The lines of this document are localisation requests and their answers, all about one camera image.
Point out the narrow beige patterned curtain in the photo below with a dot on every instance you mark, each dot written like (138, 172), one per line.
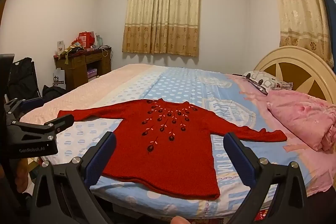
(299, 3)

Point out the white printed paper bag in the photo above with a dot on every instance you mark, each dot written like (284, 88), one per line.
(59, 79)

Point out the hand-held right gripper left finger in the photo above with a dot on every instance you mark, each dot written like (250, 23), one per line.
(101, 161)

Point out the green yellow striped cloth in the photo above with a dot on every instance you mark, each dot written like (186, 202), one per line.
(71, 52)

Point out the cream wooden bed headboard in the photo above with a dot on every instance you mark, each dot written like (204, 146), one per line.
(296, 56)

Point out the polka dot bed blanket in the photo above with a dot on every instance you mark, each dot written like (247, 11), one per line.
(183, 85)

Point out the white upright card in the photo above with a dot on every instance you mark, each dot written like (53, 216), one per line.
(60, 47)

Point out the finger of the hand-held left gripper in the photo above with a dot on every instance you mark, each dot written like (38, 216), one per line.
(63, 121)
(32, 102)

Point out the black bag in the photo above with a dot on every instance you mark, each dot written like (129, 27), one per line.
(53, 92)

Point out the red gift bag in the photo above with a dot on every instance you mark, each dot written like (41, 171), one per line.
(86, 39)

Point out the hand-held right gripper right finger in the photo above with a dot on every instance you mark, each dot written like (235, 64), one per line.
(241, 161)

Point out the brown wooden desk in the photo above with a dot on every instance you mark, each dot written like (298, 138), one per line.
(78, 66)

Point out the dark blue panel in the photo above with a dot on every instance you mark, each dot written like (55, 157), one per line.
(328, 8)

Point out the red knitted sweater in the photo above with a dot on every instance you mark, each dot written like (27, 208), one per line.
(170, 161)

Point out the pink boxes in desk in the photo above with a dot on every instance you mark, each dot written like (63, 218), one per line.
(92, 74)

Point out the wide beige patterned curtain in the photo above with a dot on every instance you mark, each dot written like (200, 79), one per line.
(161, 11)

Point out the pink pillow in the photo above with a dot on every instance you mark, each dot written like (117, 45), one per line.
(302, 119)

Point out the black folding chair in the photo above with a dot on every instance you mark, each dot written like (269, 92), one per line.
(23, 77)

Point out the patterned pillow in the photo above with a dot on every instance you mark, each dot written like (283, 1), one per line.
(265, 81)

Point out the pale teal bag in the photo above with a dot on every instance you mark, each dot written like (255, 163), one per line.
(98, 40)

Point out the pink bed sheet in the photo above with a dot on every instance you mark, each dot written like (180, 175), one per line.
(288, 158)

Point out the person's right hand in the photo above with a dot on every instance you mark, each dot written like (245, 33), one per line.
(179, 220)

